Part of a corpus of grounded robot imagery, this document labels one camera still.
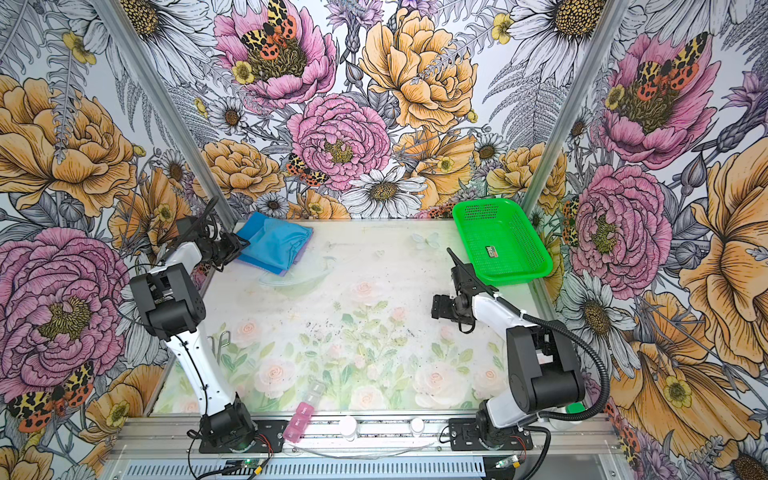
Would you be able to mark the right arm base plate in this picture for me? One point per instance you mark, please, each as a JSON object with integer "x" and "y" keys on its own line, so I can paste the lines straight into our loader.
{"x": 466, "y": 435}

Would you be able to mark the pink clear plastic bottle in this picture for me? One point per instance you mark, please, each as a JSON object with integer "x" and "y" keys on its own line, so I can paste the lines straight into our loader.
{"x": 304, "y": 412}

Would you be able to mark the aluminium front rail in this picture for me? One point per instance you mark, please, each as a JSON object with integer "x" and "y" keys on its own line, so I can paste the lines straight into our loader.
{"x": 379, "y": 434}

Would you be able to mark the right aluminium corner post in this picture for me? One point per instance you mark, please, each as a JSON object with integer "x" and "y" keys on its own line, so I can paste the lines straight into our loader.
{"x": 596, "y": 53}

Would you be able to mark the white bottle green cap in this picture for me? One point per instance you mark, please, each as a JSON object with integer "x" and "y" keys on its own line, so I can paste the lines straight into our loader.
{"x": 576, "y": 409}

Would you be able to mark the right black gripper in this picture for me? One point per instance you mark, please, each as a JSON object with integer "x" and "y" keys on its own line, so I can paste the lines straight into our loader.
{"x": 440, "y": 309}

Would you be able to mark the folded dark blue t shirt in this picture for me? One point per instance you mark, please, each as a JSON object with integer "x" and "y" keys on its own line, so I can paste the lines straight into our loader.
{"x": 250, "y": 227}

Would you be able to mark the green plastic basket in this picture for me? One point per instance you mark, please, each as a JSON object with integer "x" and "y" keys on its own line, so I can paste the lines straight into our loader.
{"x": 500, "y": 242}

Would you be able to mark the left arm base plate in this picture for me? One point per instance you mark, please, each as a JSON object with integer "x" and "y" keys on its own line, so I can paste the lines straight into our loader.
{"x": 269, "y": 438}

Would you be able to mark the left aluminium corner post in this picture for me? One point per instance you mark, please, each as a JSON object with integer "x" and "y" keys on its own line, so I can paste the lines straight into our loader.
{"x": 127, "y": 41}

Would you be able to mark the white bottle cap right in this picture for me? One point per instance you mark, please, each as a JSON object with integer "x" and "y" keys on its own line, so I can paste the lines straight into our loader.
{"x": 417, "y": 426}

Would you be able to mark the aluminium corner post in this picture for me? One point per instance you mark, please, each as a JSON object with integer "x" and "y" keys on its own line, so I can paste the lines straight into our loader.
{"x": 127, "y": 41}
{"x": 596, "y": 53}

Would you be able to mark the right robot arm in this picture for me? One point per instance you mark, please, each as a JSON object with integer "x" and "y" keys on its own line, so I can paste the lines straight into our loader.
{"x": 543, "y": 369}

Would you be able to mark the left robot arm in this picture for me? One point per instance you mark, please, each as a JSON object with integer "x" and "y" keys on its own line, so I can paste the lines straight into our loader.
{"x": 172, "y": 309}

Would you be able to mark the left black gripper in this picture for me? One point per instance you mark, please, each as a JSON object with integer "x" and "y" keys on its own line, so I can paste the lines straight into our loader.
{"x": 233, "y": 244}

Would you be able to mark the white bottle cap left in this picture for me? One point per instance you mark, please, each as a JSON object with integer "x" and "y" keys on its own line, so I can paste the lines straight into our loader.
{"x": 348, "y": 428}

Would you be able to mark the light blue t shirt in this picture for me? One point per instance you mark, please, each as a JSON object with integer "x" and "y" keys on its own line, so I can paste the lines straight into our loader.
{"x": 277, "y": 246}

